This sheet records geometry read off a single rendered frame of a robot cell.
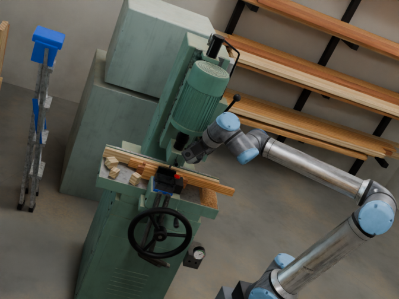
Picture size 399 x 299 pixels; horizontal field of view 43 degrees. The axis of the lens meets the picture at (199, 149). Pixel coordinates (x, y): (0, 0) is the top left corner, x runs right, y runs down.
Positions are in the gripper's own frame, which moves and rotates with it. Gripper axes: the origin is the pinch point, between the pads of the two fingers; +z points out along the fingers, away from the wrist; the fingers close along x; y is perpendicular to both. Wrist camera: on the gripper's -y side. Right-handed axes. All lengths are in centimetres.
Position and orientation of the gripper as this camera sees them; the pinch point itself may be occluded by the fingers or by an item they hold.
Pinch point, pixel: (186, 161)
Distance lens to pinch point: 227.7
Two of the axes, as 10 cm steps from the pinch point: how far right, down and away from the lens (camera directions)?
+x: -5.4, -8.3, 1.7
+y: 7.1, -3.3, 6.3
